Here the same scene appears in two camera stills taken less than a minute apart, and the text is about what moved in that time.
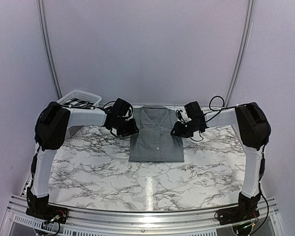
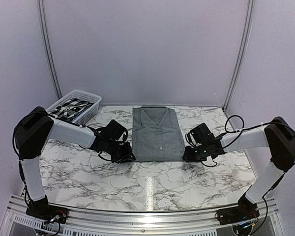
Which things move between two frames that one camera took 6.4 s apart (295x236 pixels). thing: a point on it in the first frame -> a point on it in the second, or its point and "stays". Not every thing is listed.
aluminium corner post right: [250, 7] stays
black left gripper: [132, 130] -> [126, 157]
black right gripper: [178, 131] -> [189, 158]
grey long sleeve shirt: [154, 143] stays
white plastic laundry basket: [81, 96] stays
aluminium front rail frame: [80, 222] stays
